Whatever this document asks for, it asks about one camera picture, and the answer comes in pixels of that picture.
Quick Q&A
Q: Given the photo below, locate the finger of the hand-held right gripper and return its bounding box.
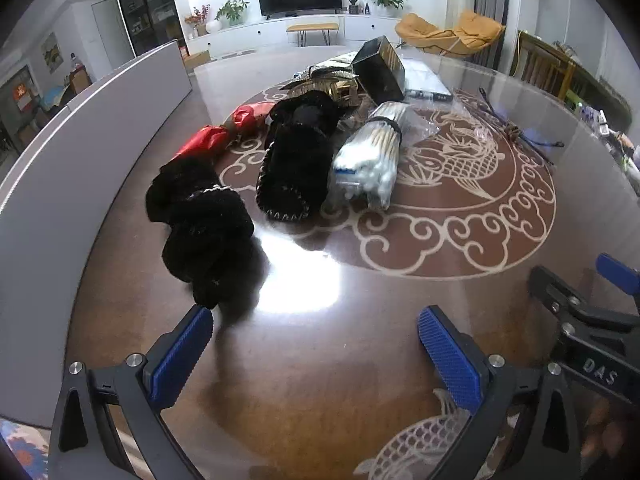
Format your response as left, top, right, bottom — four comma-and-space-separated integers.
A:
597, 253, 640, 307
530, 265, 629, 339

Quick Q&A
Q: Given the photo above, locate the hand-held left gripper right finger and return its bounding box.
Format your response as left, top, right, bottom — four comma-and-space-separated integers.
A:
417, 304, 585, 480

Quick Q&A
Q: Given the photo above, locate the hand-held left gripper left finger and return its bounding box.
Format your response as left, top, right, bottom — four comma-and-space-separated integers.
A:
47, 304, 216, 480

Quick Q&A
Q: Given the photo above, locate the black fuzzy hair tie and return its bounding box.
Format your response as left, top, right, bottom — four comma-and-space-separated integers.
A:
145, 156, 257, 311

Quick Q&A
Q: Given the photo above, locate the rhinestone bow hair clip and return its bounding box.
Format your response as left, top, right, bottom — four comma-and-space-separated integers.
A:
287, 64, 358, 92

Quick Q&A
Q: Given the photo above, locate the pile of small household goods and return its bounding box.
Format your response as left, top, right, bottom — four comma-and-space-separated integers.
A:
575, 100, 640, 186

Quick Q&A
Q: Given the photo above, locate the patterned cloth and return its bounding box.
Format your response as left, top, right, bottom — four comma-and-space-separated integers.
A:
0, 417, 52, 480

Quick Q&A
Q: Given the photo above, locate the dark wooden sideboard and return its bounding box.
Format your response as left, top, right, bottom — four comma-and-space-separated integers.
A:
565, 42, 635, 122

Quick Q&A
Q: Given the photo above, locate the wooden slatted chair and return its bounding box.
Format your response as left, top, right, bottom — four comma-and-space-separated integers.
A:
515, 30, 577, 99

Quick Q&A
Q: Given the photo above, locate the bag of cotton swabs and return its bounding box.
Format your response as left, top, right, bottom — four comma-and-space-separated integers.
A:
322, 101, 441, 211

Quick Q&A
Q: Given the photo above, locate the red satin hair bow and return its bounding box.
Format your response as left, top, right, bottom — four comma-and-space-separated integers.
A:
174, 101, 277, 162

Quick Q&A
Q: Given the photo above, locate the grey partition panel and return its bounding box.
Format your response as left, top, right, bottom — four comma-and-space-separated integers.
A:
0, 40, 194, 429

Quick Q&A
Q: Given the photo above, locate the black fuzzy slipper far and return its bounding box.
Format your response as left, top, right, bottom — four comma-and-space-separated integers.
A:
256, 91, 347, 222

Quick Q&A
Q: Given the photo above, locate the clear packaged phone case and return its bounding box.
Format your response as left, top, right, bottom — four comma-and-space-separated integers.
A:
400, 57, 454, 104

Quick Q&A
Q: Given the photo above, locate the yellow lounge chair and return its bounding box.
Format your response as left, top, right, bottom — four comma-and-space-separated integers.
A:
395, 10, 507, 57

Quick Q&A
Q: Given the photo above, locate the black cardboard box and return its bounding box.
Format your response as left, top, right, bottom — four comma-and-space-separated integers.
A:
350, 36, 407, 105

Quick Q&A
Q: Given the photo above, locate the red paper sign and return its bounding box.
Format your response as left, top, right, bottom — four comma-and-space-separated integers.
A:
12, 82, 34, 111

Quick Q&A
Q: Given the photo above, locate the red flower arrangement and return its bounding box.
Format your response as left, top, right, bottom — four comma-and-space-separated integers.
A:
185, 5, 213, 38

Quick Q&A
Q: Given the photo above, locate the white door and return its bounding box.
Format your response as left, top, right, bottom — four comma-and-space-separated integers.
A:
91, 0, 119, 68

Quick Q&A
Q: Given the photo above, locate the white television cabinet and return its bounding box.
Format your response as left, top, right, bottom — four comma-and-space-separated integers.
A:
190, 12, 402, 62

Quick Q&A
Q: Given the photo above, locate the bushy green potted plant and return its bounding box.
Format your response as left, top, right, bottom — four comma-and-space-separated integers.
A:
215, 0, 250, 28

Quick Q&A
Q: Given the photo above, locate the glass display cabinet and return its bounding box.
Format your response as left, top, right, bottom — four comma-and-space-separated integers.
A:
111, 0, 182, 58

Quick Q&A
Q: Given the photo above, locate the wooden bench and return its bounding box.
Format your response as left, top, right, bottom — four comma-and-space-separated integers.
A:
286, 22, 340, 47

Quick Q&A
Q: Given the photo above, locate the dark blue cord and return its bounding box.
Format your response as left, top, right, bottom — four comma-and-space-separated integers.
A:
477, 87, 566, 166

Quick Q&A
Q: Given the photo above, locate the framed wall picture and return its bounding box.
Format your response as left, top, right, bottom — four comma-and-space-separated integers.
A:
40, 32, 65, 72

